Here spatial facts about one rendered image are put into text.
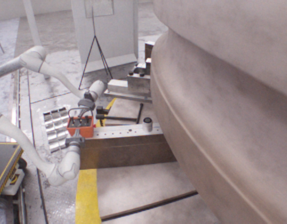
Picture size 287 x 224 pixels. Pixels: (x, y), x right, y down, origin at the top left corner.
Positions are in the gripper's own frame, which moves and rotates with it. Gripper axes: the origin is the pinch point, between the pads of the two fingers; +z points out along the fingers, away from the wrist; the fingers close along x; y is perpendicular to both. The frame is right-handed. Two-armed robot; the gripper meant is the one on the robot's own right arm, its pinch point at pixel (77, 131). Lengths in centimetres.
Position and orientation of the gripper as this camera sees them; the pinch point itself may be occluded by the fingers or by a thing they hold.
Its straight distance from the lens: 143.8
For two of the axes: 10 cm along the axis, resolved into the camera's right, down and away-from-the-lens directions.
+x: -9.9, 0.7, -0.9
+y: 0.0, -8.0, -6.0
